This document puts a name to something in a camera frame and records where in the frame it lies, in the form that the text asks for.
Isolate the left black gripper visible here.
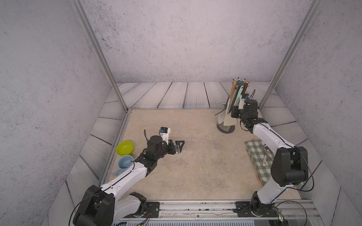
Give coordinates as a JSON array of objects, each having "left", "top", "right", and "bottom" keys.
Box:
[{"left": 154, "top": 139, "right": 184, "bottom": 162}]

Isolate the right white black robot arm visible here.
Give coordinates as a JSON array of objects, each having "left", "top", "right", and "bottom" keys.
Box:
[{"left": 231, "top": 99, "right": 310, "bottom": 216}]

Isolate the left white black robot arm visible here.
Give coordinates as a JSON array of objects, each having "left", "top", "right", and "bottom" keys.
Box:
[{"left": 68, "top": 136, "right": 185, "bottom": 226}]

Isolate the grey utensil rack stand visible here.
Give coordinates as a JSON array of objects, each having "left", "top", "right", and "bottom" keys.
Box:
[{"left": 216, "top": 78, "right": 246, "bottom": 134}]

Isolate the green checkered cloth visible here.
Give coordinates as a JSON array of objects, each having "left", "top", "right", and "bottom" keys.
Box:
[{"left": 244, "top": 140, "right": 275, "bottom": 185}]

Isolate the lime green bowl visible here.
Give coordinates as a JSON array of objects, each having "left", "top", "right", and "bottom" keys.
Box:
[{"left": 116, "top": 140, "right": 134, "bottom": 156}]

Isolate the light blue mug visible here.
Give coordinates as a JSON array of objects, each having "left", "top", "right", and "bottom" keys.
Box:
[{"left": 113, "top": 155, "right": 134, "bottom": 177}]

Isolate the metal spoon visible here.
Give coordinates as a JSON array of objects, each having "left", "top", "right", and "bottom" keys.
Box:
[{"left": 262, "top": 146, "right": 269, "bottom": 167}]

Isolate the cream spatula light wood handle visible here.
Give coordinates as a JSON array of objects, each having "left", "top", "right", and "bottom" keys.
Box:
[{"left": 218, "top": 81, "right": 237, "bottom": 124}]

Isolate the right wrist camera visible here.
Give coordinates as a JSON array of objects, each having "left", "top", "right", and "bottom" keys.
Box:
[{"left": 239, "top": 93, "right": 249, "bottom": 110}]

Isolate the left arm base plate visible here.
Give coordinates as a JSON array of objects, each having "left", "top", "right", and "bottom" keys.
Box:
[{"left": 124, "top": 201, "right": 160, "bottom": 218}]

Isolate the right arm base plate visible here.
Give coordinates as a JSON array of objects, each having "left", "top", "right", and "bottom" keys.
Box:
[{"left": 233, "top": 202, "right": 278, "bottom": 218}]

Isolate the aluminium mounting rail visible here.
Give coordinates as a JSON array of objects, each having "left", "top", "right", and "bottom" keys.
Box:
[{"left": 113, "top": 200, "right": 324, "bottom": 226}]

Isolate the right aluminium frame post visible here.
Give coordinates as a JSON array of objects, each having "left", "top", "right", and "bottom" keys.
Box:
[{"left": 259, "top": 0, "right": 322, "bottom": 110}]

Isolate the aluminium frame post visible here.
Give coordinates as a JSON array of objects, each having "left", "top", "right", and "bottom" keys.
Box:
[
  {"left": 259, "top": 0, "right": 322, "bottom": 110},
  {"left": 71, "top": 0, "right": 128, "bottom": 112}
]

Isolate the left aluminium frame post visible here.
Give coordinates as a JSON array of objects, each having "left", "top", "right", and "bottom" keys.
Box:
[{"left": 71, "top": 0, "right": 128, "bottom": 112}]

